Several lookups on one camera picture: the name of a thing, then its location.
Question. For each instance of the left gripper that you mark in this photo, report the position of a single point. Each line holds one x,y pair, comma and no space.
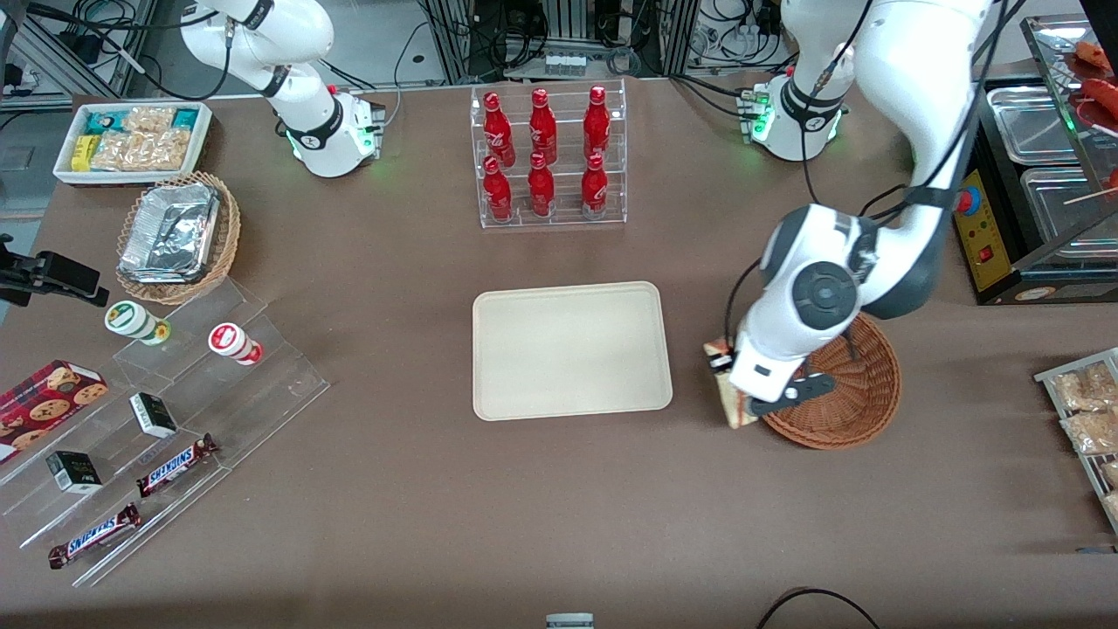
720,367

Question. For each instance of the triangle sandwich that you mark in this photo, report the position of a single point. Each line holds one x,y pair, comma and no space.
738,418

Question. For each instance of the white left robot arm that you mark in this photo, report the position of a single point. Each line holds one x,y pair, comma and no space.
908,87

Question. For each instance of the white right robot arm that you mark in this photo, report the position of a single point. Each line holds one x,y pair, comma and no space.
306,131

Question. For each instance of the dark brown wicker basket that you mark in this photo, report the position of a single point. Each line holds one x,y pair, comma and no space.
865,402

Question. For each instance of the cream plastic tray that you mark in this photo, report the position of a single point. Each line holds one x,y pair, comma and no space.
572,349

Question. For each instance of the light tan wicker basket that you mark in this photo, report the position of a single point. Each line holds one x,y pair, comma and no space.
229,231

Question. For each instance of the tray of packaged pastries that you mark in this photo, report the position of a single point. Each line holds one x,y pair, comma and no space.
1048,377

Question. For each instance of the green lid yoghurt cup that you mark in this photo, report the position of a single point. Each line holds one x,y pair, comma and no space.
131,320

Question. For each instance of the silver foil pouch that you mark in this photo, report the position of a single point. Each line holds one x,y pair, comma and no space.
166,236
208,192

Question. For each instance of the white rectangular snack bin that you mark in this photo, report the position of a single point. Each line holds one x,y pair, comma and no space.
65,170

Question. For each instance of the red tartan cookie box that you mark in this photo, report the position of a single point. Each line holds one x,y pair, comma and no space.
44,406

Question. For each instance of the yellow snack packet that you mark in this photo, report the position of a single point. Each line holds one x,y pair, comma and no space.
85,153

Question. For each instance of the clear cracker bag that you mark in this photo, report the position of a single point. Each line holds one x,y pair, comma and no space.
164,148
148,120
118,150

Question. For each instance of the small black box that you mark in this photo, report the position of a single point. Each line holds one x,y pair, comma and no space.
74,472
153,415

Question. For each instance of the teal snack packet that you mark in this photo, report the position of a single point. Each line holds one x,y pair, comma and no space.
185,118
103,122

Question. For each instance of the red lid yoghurt cup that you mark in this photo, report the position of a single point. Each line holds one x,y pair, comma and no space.
231,341

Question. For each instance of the clear acrylic stepped shelf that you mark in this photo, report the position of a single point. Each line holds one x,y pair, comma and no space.
113,476
262,393

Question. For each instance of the Snickers chocolate bar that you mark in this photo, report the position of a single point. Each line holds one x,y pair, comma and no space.
175,466
94,535

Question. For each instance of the red cola bottle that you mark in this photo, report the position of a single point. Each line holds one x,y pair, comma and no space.
594,190
498,131
542,129
541,190
498,194
596,127

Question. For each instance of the clear acrylic bottle rack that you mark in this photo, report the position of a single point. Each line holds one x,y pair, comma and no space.
563,196

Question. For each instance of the black food warmer appliance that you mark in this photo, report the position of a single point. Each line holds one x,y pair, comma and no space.
1004,284

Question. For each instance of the small grey device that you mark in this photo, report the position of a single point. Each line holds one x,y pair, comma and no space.
569,622

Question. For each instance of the clear fried snack packet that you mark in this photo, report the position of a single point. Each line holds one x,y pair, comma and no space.
1093,432
1087,386
1111,473

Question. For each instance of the aluminium equipment rack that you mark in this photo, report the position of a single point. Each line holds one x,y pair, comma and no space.
568,26

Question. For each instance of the steel warmer pan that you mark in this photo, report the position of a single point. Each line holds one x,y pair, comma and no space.
1031,122
1061,205

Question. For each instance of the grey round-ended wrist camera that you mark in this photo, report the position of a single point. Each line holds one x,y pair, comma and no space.
799,391

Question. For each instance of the aluminium frame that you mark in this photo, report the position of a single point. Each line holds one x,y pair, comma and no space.
52,79

